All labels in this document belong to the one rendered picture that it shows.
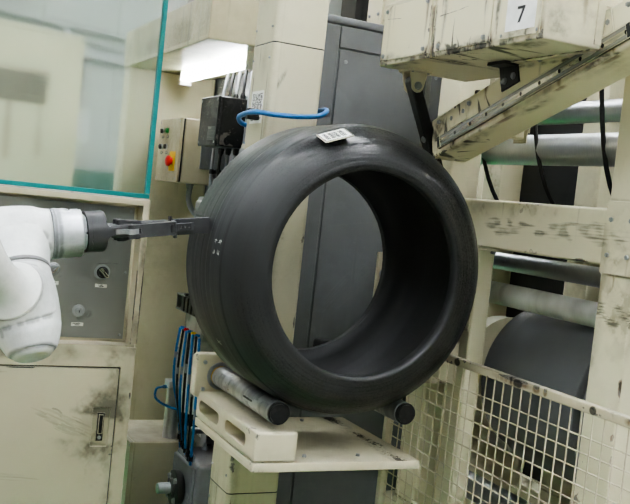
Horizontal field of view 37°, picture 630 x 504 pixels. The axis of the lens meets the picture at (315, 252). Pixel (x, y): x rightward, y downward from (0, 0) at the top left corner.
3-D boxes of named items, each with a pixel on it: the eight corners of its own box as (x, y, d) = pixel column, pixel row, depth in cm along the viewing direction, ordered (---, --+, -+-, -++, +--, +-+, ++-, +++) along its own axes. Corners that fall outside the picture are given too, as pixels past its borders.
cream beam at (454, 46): (376, 67, 222) (383, 4, 222) (465, 83, 233) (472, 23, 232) (539, 38, 168) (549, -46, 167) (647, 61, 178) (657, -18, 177)
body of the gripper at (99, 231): (86, 212, 167) (138, 210, 171) (77, 210, 175) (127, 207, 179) (88, 254, 168) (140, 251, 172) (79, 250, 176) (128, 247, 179)
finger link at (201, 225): (173, 219, 178) (174, 219, 177) (208, 217, 181) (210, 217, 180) (173, 234, 178) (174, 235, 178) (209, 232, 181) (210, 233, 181)
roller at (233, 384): (226, 386, 213) (207, 383, 211) (231, 367, 213) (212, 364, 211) (287, 427, 182) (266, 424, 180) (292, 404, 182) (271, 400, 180)
